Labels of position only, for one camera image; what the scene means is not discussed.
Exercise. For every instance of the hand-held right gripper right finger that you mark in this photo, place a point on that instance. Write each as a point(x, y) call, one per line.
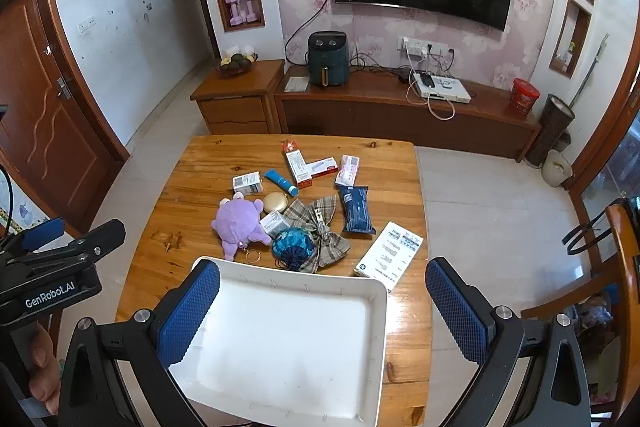
point(455, 312)

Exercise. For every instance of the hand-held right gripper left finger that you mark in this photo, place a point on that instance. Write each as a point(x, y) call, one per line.
point(187, 312)

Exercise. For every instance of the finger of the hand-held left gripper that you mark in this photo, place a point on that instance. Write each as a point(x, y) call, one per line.
point(102, 239)
point(42, 233)

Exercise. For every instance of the white plastic tray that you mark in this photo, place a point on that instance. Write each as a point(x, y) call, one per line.
point(280, 342)

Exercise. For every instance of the pink tissue pack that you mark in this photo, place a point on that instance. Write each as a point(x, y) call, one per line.
point(348, 171)

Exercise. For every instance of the long red white box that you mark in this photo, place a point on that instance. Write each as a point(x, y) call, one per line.
point(299, 167)

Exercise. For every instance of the person's left hand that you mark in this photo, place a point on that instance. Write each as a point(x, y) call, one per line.
point(42, 359)

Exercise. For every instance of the flat white printed box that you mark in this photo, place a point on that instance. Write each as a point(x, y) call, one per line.
point(387, 257)

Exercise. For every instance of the purple plush toy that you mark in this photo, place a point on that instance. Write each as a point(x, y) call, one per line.
point(237, 222)

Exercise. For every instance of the small white box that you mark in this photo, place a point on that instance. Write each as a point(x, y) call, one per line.
point(246, 183)
point(274, 223)

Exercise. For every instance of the plaid bow hair clip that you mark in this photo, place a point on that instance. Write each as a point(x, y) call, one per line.
point(331, 253)

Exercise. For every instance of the round gold compact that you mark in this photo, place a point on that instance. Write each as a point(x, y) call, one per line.
point(275, 202)

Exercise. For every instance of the blue tissue pack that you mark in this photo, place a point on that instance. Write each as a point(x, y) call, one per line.
point(356, 209)

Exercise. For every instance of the blue tube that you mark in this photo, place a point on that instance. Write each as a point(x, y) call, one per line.
point(280, 181)

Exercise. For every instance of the wooden side cabinet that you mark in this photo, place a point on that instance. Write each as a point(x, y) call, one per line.
point(235, 107)

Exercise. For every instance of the red white staples box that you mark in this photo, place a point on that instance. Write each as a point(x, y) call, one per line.
point(322, 167)

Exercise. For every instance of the tall dark vase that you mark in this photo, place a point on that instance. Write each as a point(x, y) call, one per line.
point(550, 127)

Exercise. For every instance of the wooden television cabinet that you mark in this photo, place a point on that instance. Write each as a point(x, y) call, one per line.
point(380, 112)

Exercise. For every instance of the fruit bowl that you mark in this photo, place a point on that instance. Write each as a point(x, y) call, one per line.
point(235, 64)

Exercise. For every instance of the flat white device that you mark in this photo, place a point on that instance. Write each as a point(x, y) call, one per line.
point(450, 89)

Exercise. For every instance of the red bucket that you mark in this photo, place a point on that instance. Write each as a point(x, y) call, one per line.
point(524, 97)

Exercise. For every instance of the small black box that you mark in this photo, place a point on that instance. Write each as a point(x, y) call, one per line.
point(405, 76)

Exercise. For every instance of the paper sheet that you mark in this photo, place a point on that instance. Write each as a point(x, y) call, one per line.
point(297, 83)

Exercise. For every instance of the dark green air fryer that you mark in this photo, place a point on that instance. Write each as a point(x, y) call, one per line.
point(327, 57)

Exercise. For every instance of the white wall switch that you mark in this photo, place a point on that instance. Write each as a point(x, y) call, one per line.
point(86, 26)

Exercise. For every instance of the white wall outlet strip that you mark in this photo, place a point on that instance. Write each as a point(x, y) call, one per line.
point(415, 43)

